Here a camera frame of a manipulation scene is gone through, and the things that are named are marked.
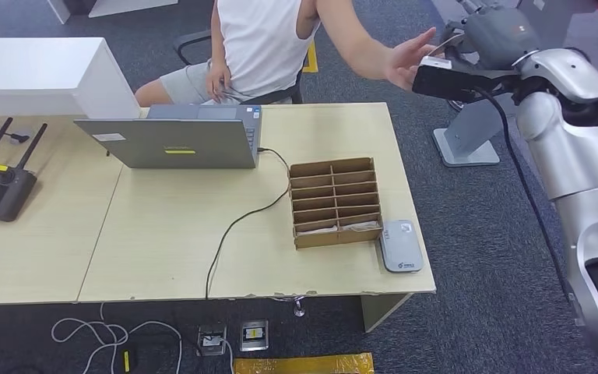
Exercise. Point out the white board furniture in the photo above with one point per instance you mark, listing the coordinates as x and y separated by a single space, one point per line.
118 6

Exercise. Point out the wooden table leg panel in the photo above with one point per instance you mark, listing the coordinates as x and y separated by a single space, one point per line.
381 309

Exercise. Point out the person's right hand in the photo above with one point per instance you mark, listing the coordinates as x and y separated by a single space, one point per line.
219 82

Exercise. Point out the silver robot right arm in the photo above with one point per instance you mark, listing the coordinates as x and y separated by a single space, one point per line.
577 155

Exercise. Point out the cardboard slot organizer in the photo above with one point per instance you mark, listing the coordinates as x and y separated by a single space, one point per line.
330 198

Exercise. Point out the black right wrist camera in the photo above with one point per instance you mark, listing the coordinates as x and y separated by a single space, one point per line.
443 82

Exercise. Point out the person's left hand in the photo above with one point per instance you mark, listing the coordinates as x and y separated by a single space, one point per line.
404 67

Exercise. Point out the person's left forearm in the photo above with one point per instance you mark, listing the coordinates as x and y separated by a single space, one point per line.
374 62

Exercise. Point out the chrome round stanchion base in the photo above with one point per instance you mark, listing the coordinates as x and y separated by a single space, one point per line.
454 105

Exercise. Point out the black adapter with yellow label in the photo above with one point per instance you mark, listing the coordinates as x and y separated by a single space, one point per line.
127 361

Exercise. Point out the white counter cabinet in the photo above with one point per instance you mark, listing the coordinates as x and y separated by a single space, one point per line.
30 72

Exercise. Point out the grey laptop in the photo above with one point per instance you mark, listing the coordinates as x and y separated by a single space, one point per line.
175 142

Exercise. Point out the person's right forearm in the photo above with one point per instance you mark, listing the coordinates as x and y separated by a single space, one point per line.
216 49

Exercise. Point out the metal table foot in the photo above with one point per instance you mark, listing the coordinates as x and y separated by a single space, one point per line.
299 308

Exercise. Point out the metal floor socket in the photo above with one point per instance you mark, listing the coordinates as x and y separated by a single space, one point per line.
211 340
254 335

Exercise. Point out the grey kiosk stand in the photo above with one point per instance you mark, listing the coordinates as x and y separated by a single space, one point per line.
466 139

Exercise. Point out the grey card reader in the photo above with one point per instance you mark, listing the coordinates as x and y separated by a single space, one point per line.
401 248

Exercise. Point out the white room key card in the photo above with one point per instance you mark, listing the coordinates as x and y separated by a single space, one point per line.
317 230
361 226

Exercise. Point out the golden tape strip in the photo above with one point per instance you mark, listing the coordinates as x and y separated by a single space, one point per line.
304 364

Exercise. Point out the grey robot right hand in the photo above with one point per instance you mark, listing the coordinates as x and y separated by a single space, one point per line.
500 36

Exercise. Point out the person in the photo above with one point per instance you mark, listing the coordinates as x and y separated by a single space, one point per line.
263 41

